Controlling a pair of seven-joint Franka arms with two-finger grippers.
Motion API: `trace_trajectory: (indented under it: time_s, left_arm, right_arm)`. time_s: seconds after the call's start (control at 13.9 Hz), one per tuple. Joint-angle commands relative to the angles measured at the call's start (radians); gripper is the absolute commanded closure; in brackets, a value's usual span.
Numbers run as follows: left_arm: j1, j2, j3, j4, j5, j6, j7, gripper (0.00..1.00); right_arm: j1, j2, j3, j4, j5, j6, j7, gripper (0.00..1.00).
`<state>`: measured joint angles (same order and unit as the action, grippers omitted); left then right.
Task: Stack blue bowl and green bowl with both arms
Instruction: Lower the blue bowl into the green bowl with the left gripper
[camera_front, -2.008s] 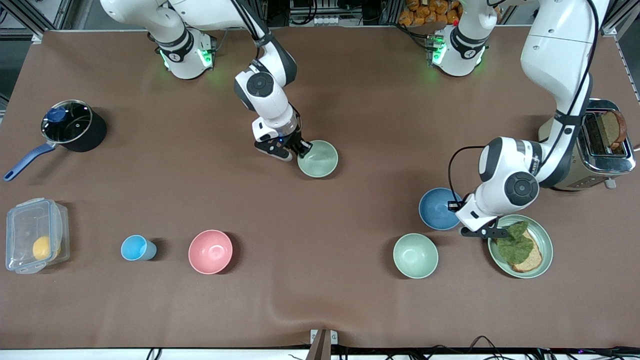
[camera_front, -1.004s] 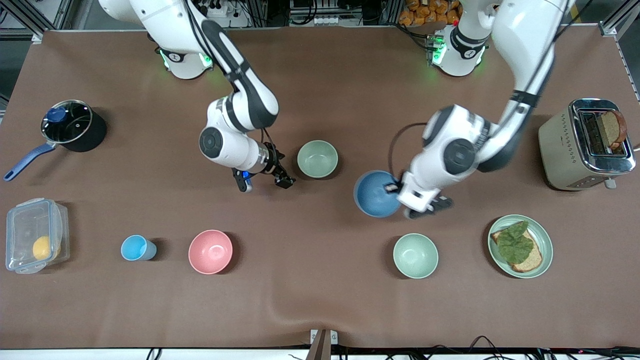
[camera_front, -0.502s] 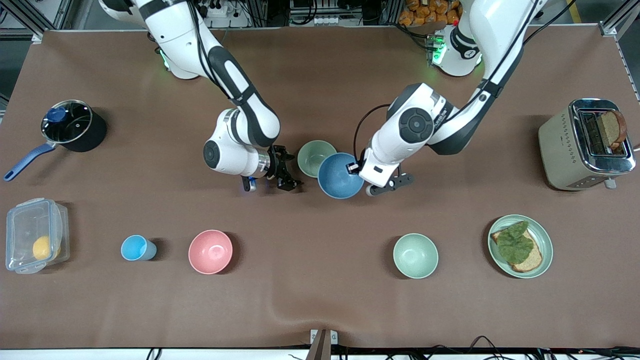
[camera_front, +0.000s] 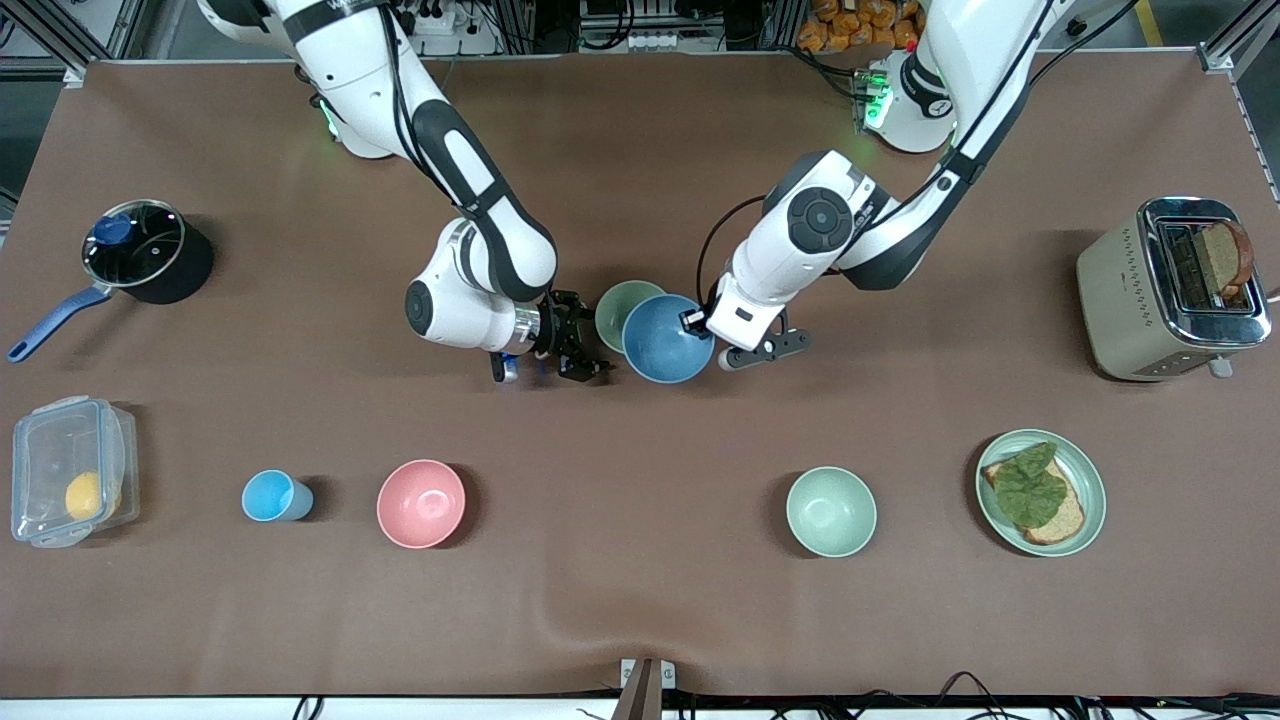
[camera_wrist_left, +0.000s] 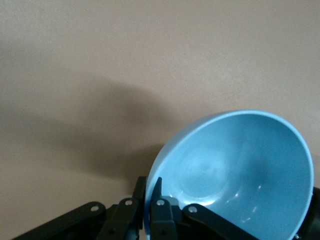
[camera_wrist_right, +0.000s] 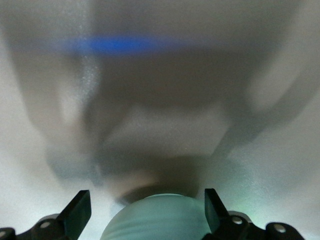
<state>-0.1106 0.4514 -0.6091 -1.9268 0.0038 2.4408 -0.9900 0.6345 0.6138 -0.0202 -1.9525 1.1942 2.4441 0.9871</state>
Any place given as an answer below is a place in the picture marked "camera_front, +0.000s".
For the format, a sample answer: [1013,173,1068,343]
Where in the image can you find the pink bowl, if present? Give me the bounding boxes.
[376,459,467,550]

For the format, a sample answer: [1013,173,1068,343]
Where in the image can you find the black pot blue handle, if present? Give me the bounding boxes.
[8,198,216,363]

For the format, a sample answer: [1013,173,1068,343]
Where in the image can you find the yellow lemon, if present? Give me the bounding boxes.
[64,471,106,522]

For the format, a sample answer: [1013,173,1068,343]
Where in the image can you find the sage green bowl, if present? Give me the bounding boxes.
[595,280,668,353]

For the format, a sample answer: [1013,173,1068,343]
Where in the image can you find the aluminium frame rail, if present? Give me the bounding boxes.
[0,0,151,63]
[1203,12,1280,73]

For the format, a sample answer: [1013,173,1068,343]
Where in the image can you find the pale green plate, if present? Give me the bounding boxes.
[975,429,1108,558]

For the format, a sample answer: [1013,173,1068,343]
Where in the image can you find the clear plastic lidded container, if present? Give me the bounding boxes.
[10,396,141,549]

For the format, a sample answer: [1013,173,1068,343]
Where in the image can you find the light blue cup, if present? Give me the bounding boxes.
[241,469,315,523]

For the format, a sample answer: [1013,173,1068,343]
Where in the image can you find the beige chrome toaster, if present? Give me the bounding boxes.
[1077,197,1273,383]

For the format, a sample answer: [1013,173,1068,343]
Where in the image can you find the bag of orange buns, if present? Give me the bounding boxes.
[797,0,926,53]

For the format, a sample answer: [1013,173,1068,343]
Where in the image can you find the pale green bowl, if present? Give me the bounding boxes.
[786,467,878,559]

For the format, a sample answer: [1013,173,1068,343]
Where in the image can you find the brown table cover mat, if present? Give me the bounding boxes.
[0,52,1280,699]

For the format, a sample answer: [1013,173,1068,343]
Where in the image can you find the glass lid blue knob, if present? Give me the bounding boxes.
[82,200,187,288]

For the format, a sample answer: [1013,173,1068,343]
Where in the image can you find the green lettuce leaf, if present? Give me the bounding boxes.
[992,442,1069,529]

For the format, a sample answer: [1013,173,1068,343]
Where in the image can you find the dark crust bread slice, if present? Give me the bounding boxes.
[1193,219,1255,301]

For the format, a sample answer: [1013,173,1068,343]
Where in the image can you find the brown bread slice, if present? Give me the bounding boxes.
[981,455,1087,547]

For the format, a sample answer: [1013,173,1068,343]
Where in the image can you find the blue bowl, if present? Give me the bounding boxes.
[622,294,717,385]

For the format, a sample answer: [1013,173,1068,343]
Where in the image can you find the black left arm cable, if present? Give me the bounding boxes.
[696,0,1141,316]

